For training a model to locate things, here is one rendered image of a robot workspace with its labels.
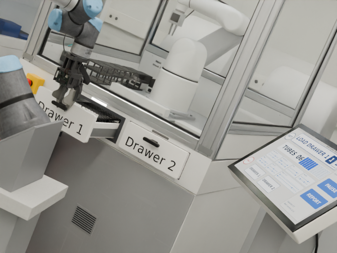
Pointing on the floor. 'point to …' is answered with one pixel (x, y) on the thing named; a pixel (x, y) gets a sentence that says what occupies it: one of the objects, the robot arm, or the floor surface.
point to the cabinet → (134, 208)
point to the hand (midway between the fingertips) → (63, 106)
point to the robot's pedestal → (25, 212)
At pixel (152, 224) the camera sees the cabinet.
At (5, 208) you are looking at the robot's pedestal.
